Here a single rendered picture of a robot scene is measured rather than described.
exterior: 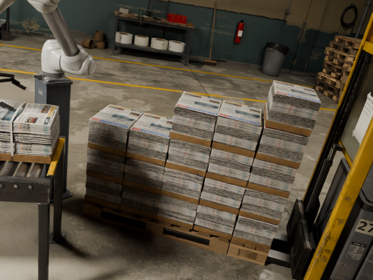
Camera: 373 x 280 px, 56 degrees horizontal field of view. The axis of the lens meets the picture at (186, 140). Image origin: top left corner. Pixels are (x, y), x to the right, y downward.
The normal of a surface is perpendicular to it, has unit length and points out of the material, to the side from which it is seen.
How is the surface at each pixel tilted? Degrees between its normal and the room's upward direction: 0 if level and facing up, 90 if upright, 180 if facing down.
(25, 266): 0
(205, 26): 90
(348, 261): 90
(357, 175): 90
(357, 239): 90
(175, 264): 0
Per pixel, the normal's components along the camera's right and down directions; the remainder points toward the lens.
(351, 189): -0.19, 0.37
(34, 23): 0.17, 0.44
